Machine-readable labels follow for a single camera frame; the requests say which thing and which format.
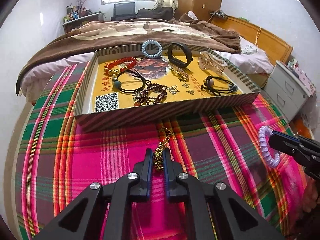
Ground purple spiral hair tie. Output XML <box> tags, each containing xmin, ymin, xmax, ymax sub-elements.
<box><xmin>258</xmin><ymin>125</ymin><xmax>281</xmax><ymax>169</ymax></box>

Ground black cord pink bead tie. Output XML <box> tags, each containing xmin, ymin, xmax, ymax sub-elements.
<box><xmin>201</xmin><ymin>75</ymin><xmax>238</xmax><ymax>96</ymax></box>

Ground dark brown bead bracelet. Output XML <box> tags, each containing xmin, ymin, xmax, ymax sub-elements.
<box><xmin>133</xmin><ymin>82</ymin><xmax>168</xmax><ymax>106</ymax></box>

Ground black cord teal bead tie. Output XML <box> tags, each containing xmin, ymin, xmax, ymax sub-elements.
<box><xmin>112</xmin><ymin>69</ymin><xmax>151</xmax><ymax>94</ymax></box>

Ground small gold chain bracelet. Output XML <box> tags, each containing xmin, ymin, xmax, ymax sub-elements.
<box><xmin>171</xmin><ymin>64</ymin><xmax>190</xmax><ymax>82</ymax></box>

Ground red bead bracelet gold charms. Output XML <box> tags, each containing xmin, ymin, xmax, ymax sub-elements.
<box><xmin>104</xmin><ymin>56</ymin><xmax>137</xmax><ymax>76</ymax></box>

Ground light blue spiral hair tie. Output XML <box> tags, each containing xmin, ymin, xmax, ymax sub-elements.
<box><xmin>141</xmin><ymin>39</ymin><xmax>163</xmax><ymax>59</ymax></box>

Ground person's right hand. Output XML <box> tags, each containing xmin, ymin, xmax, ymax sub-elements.
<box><xmin>299</xmin><ymin>177</ymin><xmax>320</xmax><ymax>228</ymax></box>

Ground grey bedside cabinet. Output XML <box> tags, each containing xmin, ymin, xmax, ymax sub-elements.
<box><xmin>263</xmin><ymin>61</ymin><xmax>311</xmax><ymax>122</ymax></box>

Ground pink floral bed sheet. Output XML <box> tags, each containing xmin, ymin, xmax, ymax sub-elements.
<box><xmin>18</xmin><ymin>37</ymin><xmax>273</xmax><ymax>102</ymax></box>

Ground wooden bed headboard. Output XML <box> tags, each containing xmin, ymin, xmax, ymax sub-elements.
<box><xmin>210</xmin><ymin>16</ymin><xmax>293</xmax><ymax>65</ymax></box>

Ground colourful plaid tablecloth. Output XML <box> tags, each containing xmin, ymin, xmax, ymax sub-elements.
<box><xmin>15</xmin><ymin>64</ymin><xmax>306</xmax><ymax>239</ymax></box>

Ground yellow striped cardboard box tray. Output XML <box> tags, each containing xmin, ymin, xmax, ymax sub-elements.
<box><xmin>74</xmin><ymin>43</ymin><xmax>260</xmax><ymax>132</ymax></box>

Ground brown fleece blanket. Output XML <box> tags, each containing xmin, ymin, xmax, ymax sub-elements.
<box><xmin>16</xmin><ymin>14</ymin><xmax>241</xmax><ymax>93</ymax></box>

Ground cluttered desk shelf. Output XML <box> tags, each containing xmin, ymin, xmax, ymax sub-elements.
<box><xmin>62</xmin><ymin>12</ymin><xmax>104</xmax><ymax>34</ymax></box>

